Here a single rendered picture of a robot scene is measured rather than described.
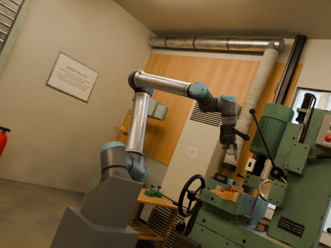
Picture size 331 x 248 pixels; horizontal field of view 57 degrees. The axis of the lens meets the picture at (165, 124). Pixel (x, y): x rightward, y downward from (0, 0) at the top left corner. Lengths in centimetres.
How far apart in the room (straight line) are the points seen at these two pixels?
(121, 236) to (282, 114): 111
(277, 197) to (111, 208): 83
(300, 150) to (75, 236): 120
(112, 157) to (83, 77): 270
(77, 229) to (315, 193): 120
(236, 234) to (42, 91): 309
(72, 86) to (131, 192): 277
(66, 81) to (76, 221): 277
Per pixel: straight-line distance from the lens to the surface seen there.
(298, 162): 165
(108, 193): 158
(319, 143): 168
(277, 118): 184
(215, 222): 171
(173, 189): 347
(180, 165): 347
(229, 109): 173
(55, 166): 441
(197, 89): 167
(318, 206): 170
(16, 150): 413
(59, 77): 414
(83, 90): 432
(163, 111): 375
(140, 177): 189
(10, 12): 392
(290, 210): 171
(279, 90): 342
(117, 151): 173
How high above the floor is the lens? 101
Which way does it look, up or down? 5 degrees up
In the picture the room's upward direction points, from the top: 21 degrees clockwise
